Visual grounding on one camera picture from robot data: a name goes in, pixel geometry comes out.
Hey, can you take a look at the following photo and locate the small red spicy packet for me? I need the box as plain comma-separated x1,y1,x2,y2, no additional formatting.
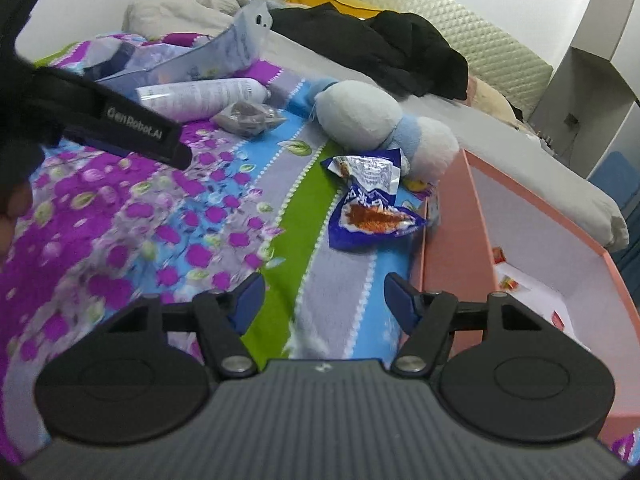
491,247,506,264

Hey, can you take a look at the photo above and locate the colourful floral bed sheet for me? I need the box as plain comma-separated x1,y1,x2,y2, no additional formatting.
1,38,422,463

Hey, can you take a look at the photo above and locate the blue white snack bag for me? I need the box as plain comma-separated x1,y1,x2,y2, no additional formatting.
321,148,428,252

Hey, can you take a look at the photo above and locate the pink beige pillow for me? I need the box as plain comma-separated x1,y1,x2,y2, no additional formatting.
464,76,521,128

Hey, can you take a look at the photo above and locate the grey duvet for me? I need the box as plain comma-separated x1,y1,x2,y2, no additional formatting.
122,0,629,252

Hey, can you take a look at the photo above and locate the grey wall cabinet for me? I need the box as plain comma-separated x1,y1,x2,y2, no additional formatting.
530,0,639,178

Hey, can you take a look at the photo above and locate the pink cardboard box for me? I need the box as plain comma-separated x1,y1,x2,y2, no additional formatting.
410,151,640,444

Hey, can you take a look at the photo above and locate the white blue plush toy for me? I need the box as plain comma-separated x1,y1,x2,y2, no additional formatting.
307,79,460,184

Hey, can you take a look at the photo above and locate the clear blue plastic bag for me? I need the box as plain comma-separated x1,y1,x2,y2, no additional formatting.
98,1,272,96

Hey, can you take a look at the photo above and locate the person's left hand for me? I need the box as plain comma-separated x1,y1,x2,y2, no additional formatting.
0,181,32,261

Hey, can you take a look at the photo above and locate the small grey clear packet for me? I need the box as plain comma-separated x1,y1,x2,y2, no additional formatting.
212,101,288,138

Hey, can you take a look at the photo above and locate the black clothing pile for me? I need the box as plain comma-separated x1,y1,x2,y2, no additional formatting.
270,3,469,101

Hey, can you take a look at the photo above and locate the blue padded board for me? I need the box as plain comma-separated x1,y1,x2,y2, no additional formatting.
588,151,639,209

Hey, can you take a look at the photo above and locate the white spray can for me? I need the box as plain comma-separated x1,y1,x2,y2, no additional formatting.
136,78,270,122

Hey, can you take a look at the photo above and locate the cream quilted headboard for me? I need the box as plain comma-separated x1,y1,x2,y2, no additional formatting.
358,0,553,117

